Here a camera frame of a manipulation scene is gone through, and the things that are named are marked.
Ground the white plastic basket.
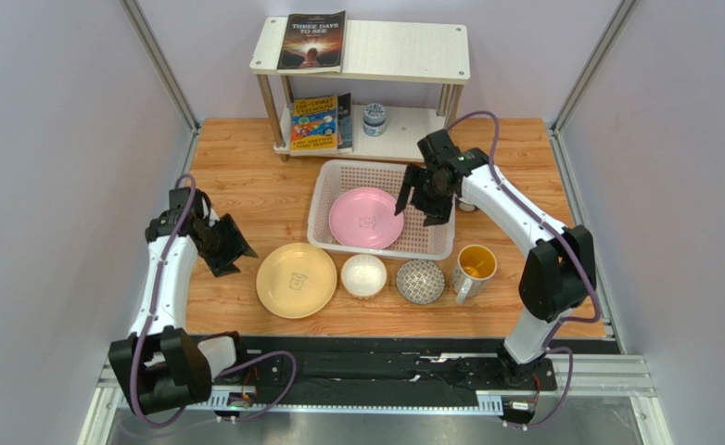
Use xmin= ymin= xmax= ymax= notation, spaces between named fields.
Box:
xmin=307 ymin=159 xmax=455 ymax=261

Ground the pink plate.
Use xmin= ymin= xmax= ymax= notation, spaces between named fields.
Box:
xmin=328 ymin=187 xmax=405 ymax=249

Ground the yellow plate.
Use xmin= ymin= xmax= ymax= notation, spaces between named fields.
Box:
xmin=256 ymin=243 xmax=337 ymax=319

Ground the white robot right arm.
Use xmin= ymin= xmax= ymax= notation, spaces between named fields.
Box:
xmin=395 ymin=130 xmax=601 ymax=368

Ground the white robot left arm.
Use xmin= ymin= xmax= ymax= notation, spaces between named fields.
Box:
xmin=108 ymin=186 xmax=257 ymax=416

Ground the white bowl dark outside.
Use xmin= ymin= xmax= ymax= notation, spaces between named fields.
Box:
xmin=456 ymin=197 xmax=477 ymax=212

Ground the patterned mug yellow inside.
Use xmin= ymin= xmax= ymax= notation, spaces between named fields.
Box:
xmin=451 ymin=245 xmax=498 ymax=305

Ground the grey patterned bowl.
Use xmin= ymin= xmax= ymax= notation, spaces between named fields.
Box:
xmin=396 ymin=259 xmax=446 ymax=305

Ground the blue white ceramic jar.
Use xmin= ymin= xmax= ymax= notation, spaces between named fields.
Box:
xmin=362 ymin=103 xmax=387 ymax=137

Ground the white striped bowl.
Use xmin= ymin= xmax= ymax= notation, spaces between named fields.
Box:
xmin=340 ymin=254 xmax=388 ymax=299

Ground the dark blue book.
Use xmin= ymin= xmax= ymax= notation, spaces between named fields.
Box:
xmin=337 ymin=93 xmax=353 ymax=153

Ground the yellow treehouse book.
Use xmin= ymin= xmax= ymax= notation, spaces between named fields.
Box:
xmin=289 ymin=95 xmax=338 ymax=156

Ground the white two-tier shelf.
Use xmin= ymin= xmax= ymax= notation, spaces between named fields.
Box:
xmin=249 ymin=17 xmax=471 ymax=162

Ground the dark Three Days book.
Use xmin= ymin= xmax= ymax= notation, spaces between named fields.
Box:
xmin=276 ymin=11 xmax=347 ymax=73

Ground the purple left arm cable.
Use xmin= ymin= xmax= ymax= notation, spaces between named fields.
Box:
xmin=127 ymin=173 xmax=299 ymax=430

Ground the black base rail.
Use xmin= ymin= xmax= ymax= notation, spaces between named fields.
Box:
xmin=131 ymin=333 xmax=558 ymax=427

